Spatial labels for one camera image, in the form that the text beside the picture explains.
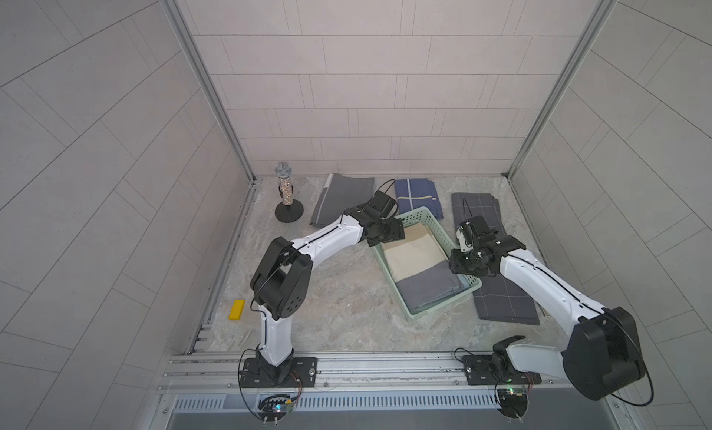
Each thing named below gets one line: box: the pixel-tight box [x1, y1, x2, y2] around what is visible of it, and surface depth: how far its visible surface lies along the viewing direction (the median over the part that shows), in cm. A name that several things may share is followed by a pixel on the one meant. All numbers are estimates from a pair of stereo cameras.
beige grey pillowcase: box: [382, 222, 449, 283], surface depth 92 cm
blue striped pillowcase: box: [394, 177, 445, 220], surface depth 111 cm
